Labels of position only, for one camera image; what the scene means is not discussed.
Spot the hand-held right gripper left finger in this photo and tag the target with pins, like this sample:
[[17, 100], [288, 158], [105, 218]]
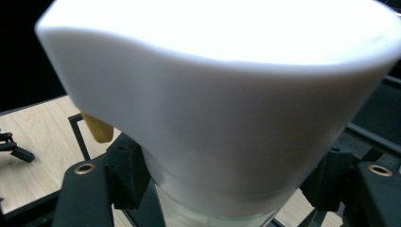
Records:
[[91, 195]]

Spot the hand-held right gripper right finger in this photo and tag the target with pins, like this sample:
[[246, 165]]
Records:
[[375, 195]]

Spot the black metal two-tier rack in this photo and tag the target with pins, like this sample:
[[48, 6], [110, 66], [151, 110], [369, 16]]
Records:
[[378, 107]]

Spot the white-lidded glass jar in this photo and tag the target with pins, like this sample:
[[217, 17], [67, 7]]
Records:
[[220, 110]]

